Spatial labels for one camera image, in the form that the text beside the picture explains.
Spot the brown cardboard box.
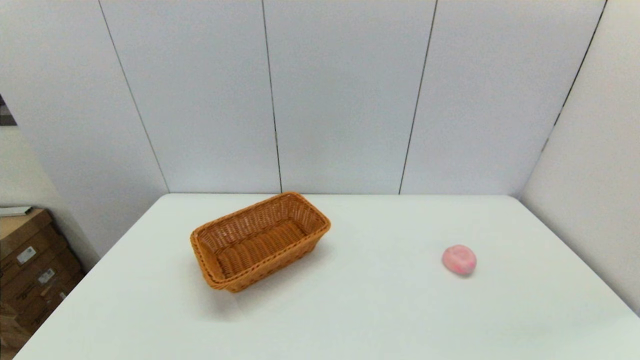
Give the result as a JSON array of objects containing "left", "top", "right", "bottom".
[
  {"left": 0, "top": 247, "right": 85, "bottom": 315},
  {"left": 0, "top": 280, "right": 85, "bottom": 337},
  {"left": 0, "top": 209, "right": 71, "bottom": 286}
]

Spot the brown woven wicker basket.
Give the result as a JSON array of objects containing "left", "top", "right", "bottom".
[{"left": 190, "top": 191, "right": 332, "bottom": 293}]

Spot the dark striped wall fixture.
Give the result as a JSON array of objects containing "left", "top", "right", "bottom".
[{"left": 0, "top": 94, "right": 18, "bottom": 127}]

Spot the pink peach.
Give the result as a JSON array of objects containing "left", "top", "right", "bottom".
[{"left": 441, "top": 244, "right": 477, "bottom": 276}]

